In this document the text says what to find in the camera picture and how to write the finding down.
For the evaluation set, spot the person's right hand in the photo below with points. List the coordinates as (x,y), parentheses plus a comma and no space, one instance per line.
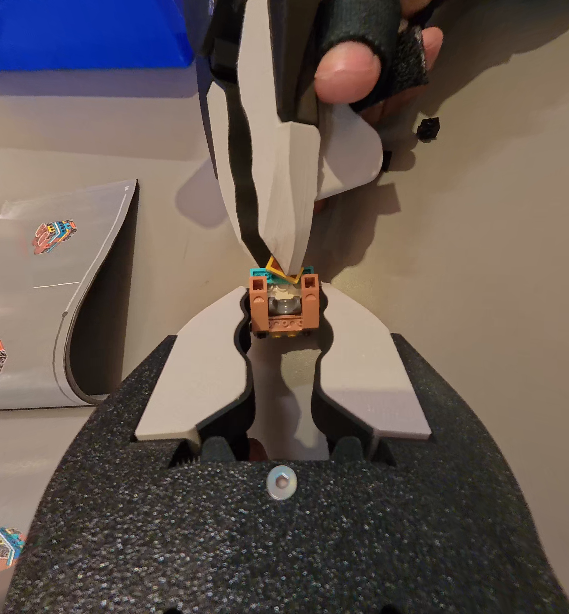
(346,72)

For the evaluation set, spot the small black toy brick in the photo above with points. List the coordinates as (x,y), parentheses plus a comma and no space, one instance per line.
(386,160)
(428,128)

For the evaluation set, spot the blue storage bin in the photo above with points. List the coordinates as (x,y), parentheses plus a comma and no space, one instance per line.
(73,33)

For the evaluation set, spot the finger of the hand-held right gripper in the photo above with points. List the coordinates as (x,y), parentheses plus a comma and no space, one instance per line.
(219,144)
(284,192)

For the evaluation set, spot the grey desk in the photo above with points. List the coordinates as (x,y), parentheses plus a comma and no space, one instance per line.
(457,288)

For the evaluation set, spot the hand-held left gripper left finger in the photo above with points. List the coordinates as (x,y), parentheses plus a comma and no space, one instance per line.
(203,374)

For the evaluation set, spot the brown teal toy brick model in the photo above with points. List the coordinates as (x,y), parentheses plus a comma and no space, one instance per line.
(284,307)

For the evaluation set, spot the yellow toy brick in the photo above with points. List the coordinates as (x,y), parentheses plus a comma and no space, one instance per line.
(274,266)

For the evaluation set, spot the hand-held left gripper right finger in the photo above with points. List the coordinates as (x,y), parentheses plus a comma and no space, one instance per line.
(366,374)

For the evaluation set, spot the grey instruction booklet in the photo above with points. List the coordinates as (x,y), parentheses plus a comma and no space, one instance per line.
(25,312)

